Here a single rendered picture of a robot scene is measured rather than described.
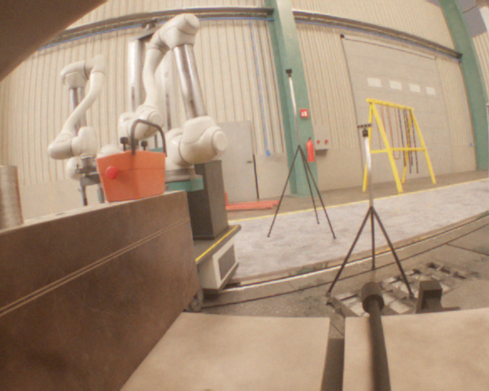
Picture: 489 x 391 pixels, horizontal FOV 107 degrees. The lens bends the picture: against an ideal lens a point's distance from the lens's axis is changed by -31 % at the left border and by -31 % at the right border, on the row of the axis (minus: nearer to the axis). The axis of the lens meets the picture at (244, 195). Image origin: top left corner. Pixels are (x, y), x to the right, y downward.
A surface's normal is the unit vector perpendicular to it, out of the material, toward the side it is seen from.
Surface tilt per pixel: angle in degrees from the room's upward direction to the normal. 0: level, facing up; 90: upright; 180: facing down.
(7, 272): 90
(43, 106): 90
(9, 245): 90
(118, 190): 97
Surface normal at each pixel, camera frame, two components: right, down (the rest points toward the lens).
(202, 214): -0.23, 0.11
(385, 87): 0.18, 0.06
